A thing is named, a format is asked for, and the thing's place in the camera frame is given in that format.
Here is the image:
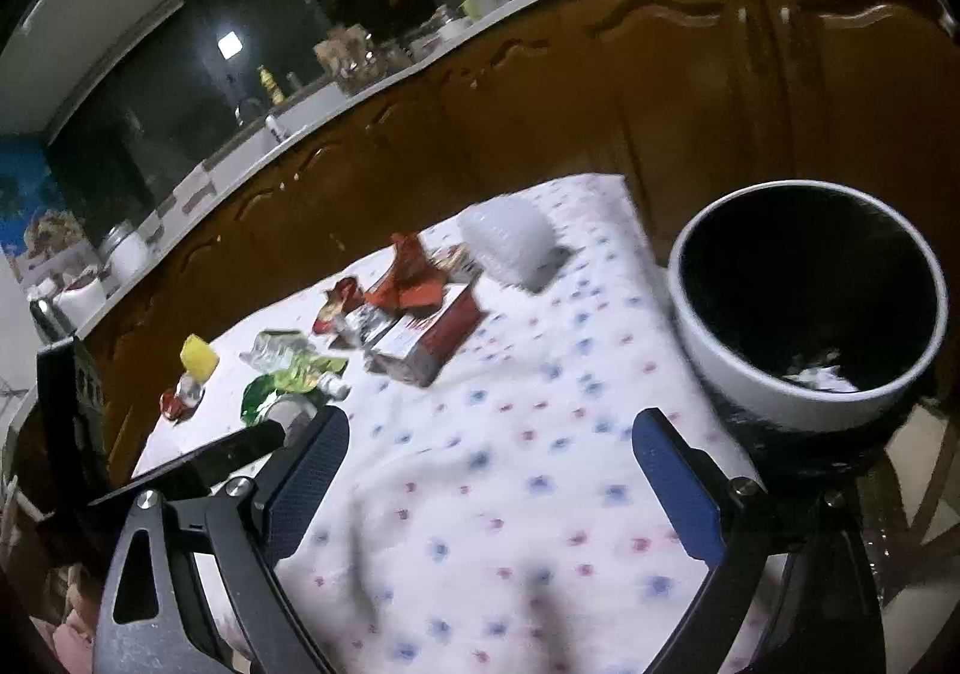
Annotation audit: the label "red and white box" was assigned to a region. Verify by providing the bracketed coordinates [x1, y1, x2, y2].
[366, 269, 486, 388]

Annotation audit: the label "red snack wrapper with picture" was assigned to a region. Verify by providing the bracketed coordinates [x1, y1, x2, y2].
[313, 276, 368, 336]

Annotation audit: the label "white ribbed plastic cup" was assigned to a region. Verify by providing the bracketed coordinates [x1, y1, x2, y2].
[457, 194, 560, 294]

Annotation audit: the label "pink cloth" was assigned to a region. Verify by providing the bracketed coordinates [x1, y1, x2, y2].
[41, 561, 106, 674]

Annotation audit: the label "white kitchen countertop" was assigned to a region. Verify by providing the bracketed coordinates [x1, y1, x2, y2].
[30, 0, 901, 345]

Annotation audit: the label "white floral tablecloth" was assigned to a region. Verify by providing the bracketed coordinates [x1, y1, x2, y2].
[131, 173, 758, 674]

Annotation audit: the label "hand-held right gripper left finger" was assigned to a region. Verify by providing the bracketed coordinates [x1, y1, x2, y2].
[90, 405, 352, 674]

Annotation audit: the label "white canister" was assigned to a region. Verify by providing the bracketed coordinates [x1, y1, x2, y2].
[55, 275, 107, 329]

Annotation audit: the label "metal kettle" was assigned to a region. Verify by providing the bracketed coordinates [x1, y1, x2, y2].
[27, 294, 74, 347]

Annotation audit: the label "utensil rack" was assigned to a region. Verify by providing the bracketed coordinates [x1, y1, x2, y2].
[313, 23, 380, 92]

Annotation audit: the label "white bin with black bag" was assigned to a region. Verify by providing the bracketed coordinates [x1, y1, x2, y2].
[666, 179, 949, 437]

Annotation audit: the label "small red and white bottle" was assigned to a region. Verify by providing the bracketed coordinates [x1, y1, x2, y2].
[160, 374, 209, 425]

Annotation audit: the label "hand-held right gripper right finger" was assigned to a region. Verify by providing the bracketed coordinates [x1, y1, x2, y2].
[632, 408, 887, 674]

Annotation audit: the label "brown wooden kitchen cabinets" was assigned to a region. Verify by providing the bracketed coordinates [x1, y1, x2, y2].
[90, 0, 960, 488]

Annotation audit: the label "blue wall poster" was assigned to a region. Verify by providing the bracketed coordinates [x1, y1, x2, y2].
[0, 140, 87, 270]

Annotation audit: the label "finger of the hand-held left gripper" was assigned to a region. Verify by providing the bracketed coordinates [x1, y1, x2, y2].
[88, 419, 290, 506]

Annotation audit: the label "yellow sponge block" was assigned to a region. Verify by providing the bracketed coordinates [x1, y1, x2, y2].
[180, 335, 221, 377]

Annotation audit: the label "clear plastic wrapper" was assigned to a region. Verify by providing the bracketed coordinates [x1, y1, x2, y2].
[240, 329, 310, 369]

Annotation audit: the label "dark kitchen window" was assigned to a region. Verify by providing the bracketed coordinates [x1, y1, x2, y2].
[41, 0, 391, 248]

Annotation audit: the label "crumpled red wrapper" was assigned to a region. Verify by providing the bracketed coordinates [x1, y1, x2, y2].
[366, 231, 447, 309]

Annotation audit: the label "white jar with metal lid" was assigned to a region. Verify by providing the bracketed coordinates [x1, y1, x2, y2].
[100, 222, 153, 287]

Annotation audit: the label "green shiny wrapper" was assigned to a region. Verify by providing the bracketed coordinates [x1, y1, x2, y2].
[240, 351, 352, 422]

